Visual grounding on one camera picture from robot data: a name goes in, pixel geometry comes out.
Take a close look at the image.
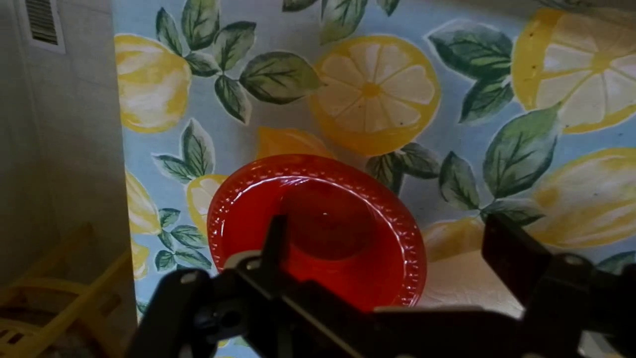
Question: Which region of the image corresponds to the white vent grille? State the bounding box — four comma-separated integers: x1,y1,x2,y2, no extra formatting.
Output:
22,0,66,47

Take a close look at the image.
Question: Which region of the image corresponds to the red plastic plate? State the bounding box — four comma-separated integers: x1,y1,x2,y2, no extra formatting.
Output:
205,153,430,314

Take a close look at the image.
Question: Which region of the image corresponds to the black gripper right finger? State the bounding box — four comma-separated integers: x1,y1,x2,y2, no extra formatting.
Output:
482,214,636,358

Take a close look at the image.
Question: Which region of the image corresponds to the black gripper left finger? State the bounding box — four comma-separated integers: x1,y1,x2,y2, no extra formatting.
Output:
126,212,374,358

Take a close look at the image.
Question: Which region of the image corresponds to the lemon print tablecloth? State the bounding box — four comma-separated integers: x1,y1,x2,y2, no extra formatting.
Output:
112,0,636,358

